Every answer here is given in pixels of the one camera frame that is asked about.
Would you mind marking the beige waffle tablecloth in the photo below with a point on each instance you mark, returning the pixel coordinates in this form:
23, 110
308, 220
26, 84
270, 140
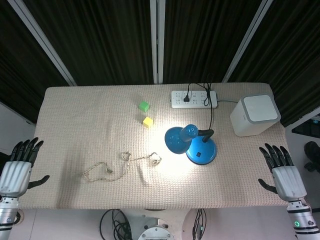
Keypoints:
100, 140

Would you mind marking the green cube block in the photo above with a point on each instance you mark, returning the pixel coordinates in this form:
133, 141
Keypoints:
144, 106

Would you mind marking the blue desk lamp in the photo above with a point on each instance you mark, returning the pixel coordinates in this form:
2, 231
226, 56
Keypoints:
191, 145

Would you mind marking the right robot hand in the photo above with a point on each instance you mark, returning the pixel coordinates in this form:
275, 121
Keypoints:
286, 178

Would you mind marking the white power strip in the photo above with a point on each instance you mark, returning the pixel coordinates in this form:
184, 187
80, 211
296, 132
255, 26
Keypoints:
193, 99

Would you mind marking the robot base metal column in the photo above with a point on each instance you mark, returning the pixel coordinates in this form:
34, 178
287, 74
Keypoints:
156, 226

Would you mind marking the black office chair base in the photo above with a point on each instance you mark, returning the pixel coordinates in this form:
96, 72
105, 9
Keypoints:
312, 156

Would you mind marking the white slanted frame post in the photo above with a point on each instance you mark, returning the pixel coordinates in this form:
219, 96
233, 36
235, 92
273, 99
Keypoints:
42, 41
247, 41

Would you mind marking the yellow cube block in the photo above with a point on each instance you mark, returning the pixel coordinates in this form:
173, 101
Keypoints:
147, 122

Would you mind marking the white centre frame post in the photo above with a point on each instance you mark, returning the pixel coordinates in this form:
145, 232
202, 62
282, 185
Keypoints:
157, 41

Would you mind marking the white cube speaker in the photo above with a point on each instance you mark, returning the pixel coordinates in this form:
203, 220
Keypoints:
255, 115

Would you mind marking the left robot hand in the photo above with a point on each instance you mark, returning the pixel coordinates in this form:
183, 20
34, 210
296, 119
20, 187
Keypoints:
15, 172

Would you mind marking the black curtain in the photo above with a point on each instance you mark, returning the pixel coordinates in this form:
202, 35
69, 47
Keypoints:
100, 37

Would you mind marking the white cabinet with screen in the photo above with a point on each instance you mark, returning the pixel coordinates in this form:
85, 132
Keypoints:
306, 125

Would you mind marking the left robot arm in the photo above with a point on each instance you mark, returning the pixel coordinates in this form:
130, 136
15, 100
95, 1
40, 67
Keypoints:
7, 216

